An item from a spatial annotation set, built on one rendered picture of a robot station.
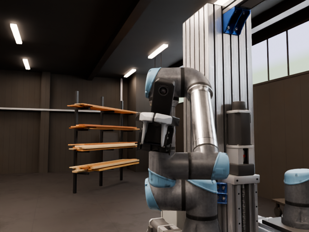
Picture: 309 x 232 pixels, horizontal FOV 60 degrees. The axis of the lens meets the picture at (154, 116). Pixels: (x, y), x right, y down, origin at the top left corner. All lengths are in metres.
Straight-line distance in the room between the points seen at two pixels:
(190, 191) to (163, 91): 0.50
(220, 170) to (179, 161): 0.11
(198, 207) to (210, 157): 0.30
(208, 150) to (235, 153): 0.45
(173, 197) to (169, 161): 0.28
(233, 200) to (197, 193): 0.26
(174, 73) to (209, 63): 0.29
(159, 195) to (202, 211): 0.16
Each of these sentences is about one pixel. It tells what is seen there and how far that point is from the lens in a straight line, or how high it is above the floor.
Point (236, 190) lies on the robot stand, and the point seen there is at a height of 1.19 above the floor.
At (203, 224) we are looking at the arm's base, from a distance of 1.02.
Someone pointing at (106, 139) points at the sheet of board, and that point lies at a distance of 11.22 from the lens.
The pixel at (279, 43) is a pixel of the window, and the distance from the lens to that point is 6.61.
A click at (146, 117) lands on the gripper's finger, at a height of 1.45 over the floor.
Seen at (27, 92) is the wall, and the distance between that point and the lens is 11.48.
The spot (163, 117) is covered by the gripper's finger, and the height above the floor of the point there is 1.45.
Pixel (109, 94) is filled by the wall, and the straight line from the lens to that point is 11.70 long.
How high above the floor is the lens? 1.42
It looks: 4 degrees up
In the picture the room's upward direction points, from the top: straight up
